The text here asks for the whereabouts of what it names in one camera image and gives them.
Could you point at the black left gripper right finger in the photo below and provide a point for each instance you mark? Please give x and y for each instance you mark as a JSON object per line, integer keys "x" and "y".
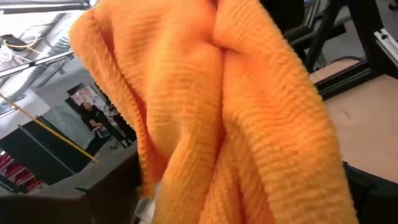
{"x": 377, "y": 202}

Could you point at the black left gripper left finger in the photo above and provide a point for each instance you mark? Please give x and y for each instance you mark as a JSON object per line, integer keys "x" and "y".
{"x": 62, "y": 211}

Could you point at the orange microfiber towel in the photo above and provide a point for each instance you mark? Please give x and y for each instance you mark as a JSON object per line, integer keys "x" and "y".
{"x": 202, "y": 109}

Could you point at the black partition panel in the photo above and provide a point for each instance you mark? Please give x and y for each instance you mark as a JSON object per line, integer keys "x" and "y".
{"x": 40, "y": 155}

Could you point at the person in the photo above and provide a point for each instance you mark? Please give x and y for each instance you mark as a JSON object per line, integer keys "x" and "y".
{"x": 93, "y": 118}

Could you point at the silver aluminium extrusion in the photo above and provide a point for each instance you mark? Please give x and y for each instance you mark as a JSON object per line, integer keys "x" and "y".
{"x": 387, "y": 45}

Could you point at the black table frame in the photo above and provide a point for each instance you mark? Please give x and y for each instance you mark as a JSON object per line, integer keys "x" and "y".
{"x": 357, "y": 74}

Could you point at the silver ventilation duct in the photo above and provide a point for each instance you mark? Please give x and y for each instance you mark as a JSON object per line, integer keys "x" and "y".
{"x": 46, "y": 46}

